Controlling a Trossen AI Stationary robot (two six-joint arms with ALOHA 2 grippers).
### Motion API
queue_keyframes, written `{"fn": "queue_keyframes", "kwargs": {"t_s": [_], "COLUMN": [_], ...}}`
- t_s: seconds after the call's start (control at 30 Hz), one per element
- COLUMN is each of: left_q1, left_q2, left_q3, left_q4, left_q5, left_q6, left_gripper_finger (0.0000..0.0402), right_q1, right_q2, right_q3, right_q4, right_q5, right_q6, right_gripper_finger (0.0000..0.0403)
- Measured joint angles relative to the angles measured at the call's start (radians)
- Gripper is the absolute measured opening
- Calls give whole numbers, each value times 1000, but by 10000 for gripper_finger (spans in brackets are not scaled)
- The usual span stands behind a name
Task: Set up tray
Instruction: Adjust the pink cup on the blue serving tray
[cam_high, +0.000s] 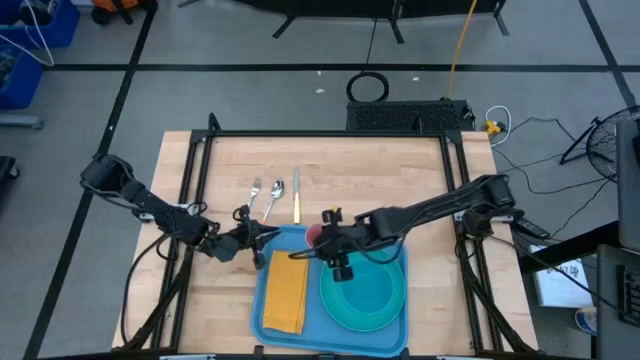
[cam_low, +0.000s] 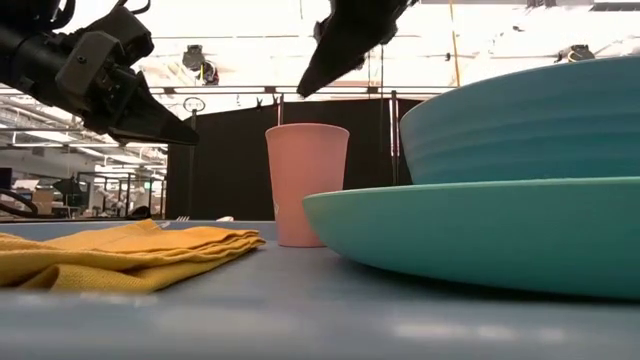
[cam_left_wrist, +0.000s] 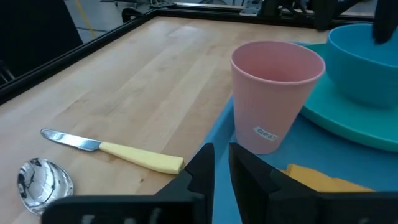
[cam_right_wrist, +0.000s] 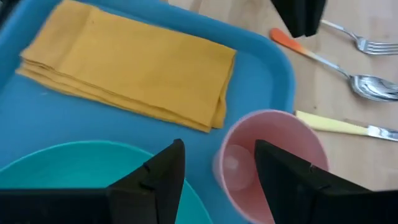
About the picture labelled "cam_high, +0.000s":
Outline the knife with cream handle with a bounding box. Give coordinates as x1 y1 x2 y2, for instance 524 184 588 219
292 167 302 225

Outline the pink ribbed cup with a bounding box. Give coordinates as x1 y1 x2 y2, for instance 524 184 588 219
304 223 326 249

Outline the blue plastic tray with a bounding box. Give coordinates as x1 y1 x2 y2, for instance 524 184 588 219
249 223 410 359

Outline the black table frame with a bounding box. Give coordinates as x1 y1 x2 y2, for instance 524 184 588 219
119 113 539 354

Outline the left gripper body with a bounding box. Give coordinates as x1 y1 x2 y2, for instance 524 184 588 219
209 224 259 262

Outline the grey cabinet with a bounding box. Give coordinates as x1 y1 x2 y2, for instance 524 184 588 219
614 117 640 254

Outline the thin black hanging cable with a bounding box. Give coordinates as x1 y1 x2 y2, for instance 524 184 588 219
365 17 379 65

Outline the blue bowl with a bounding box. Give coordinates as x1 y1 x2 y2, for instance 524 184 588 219
341 257 398 317

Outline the white cable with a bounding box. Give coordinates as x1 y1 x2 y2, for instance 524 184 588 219
483 104 513 147

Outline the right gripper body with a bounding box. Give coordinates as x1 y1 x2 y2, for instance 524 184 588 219
314 214 374 261

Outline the grey metal base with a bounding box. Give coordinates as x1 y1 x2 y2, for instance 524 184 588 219
0 113 44 131

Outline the black floor fan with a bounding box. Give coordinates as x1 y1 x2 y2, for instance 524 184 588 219
558 104 640 184

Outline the black perforated metal box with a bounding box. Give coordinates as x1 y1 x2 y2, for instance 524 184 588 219
345 99 475 134

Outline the large blue bin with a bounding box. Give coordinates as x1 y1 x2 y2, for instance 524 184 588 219
0 0 81 50

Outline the teal plate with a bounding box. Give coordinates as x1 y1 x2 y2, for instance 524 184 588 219
319 247 407 333

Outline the small blue bin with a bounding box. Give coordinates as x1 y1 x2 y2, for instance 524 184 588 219
0 47 45 111

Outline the yellow cloth napkin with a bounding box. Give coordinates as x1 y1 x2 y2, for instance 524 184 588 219
262 249 311 335

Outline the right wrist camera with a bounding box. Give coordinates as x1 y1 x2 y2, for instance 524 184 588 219
329 253 355 283

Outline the black partition panel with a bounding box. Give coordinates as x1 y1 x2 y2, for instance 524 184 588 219
177 0 511 45

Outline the spoon with orange handle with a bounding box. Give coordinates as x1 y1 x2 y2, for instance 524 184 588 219
260 178 286 225

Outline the black desk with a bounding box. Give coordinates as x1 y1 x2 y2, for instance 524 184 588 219
517 219 640 360

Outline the fork with orange handle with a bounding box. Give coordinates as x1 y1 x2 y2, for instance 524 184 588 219
247 177 264 210

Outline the blue and white round object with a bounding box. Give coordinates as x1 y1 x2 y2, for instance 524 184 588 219
574 305 599 337

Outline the yellow hanging cable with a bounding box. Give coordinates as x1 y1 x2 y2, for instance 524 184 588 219
446 0 479 101

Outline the black remote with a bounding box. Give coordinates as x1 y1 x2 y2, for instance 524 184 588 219
513 219 551 240

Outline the orange and black bag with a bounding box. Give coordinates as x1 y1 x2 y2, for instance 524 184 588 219
90 0 159 27

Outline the black coiled cable ring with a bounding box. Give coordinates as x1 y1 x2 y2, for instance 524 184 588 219
345 71 390 104

